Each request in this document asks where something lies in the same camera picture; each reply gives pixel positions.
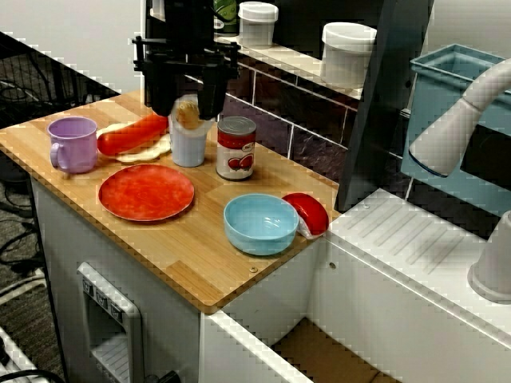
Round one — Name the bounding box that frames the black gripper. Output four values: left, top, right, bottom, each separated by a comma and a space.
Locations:
133, 0, 242, 120

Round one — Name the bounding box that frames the toy ice cream cone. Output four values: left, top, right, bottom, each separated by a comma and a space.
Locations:
169, 95, 212, 139

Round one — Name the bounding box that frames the light blue bowl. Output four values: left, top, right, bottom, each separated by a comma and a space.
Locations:
223, 192, 300, 257

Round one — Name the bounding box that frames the pale blue plastic cup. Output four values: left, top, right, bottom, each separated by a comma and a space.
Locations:
169, 119, 208, 168

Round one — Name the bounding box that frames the orange toy sausage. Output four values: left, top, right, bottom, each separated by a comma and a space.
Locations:
97, 113, 171, 156

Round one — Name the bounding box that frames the tomato soup can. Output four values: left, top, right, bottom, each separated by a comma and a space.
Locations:
216, 116, 257, 182

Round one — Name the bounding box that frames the green canister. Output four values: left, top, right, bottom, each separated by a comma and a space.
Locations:
212, 0, 240, 37

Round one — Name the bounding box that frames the small white lidded jar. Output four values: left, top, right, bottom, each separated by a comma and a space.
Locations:
238, 1, 279, 50

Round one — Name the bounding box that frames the red round plate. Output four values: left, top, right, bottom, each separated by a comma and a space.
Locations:
98, 164, 196, 223

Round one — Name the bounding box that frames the purple plastic mug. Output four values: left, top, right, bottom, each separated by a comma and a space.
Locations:
46, 116, 99, 175

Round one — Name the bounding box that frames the large white lidded jar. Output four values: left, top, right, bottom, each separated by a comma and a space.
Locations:
321, 22, 378, 89

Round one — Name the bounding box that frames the red toy sushi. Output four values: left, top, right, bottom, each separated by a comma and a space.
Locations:
281, 191, 331, 239

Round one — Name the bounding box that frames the dark grey upright panel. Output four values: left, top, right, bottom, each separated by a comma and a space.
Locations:
337, 0, 435, 213

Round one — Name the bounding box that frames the grey ice dispenser panel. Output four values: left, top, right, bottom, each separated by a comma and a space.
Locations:
76, 261, 144, 383

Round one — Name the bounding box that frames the white kitchen cabinet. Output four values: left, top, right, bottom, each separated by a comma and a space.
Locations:
30, 175, 203, 383

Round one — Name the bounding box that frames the teal plastic bin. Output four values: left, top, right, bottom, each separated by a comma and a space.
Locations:
400, 42, 511, 211

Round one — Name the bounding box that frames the grey toy faucet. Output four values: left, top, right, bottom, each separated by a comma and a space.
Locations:
408, 59, 511, 306

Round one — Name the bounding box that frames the white sink unit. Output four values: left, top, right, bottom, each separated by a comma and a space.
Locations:
201, 187, 511, 383

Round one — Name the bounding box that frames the white floor cable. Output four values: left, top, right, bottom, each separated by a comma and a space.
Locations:
0, 267, 47, 306

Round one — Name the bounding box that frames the aluminium frame rail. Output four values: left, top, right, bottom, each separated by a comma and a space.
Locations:
0, 325, 39, 383

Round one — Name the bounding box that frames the black floor cable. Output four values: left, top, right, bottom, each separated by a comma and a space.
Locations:
0, 369, 67, 383

